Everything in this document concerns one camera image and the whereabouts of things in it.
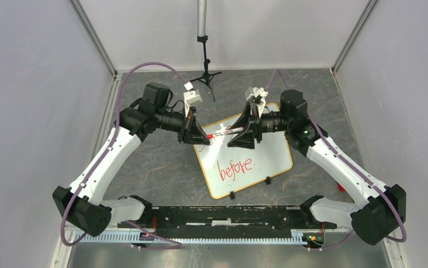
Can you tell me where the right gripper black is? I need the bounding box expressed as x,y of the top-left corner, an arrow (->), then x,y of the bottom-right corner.
227,101 -> 292,150

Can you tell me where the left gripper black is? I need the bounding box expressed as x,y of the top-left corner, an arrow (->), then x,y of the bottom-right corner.
154,104 -> 210,145

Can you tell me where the red whiteboard marker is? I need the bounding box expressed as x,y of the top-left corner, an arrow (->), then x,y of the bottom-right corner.
212,127 -> 244,138

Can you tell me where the whiteboard with yellow edge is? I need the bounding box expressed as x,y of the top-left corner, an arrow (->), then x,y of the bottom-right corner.
193,103 -> 294,200

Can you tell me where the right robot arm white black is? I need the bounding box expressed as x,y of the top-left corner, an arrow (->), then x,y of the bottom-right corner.
227,87 -> 407,245

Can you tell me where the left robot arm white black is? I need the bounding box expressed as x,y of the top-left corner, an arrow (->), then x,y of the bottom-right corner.
52,83 -> 210,237

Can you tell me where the black tripod stand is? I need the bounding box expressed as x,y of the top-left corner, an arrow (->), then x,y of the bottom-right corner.
190,0 -> 222,102

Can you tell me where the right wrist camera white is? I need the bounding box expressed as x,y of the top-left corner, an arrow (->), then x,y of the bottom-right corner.
245,87 -> 269,118

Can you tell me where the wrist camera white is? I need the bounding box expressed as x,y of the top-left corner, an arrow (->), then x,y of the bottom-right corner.
245,87 -> 269,118
183,82 -> 202,117

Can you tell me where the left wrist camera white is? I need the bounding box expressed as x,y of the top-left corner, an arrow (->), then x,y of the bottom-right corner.
183,82 -> 202,117

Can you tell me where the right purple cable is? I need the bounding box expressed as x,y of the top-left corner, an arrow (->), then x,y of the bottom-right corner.
265,69 -> 408,251

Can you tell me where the purple cable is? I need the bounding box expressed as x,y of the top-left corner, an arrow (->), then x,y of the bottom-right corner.
59,62 -> 194,251
265,69 -> 408,251

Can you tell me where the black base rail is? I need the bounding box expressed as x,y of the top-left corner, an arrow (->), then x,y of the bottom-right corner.
135,205 -> 337,238

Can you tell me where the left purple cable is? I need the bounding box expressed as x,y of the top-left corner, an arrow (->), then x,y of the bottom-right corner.
59,62 -> 194,251

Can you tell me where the white cable duct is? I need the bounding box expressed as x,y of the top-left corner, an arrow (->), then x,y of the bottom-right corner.
80,229 -> 307,246

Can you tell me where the left aluminium frame post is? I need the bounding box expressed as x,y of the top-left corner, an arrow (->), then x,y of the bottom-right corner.
69,0 -> 118,78

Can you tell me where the aluminium frame post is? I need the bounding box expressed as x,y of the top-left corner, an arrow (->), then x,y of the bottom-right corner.
69,0 -> 118,78
330,0 -> 379,76

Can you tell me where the right aluminium frame post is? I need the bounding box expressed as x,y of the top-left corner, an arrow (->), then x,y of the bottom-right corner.
330,0 -> 379,76

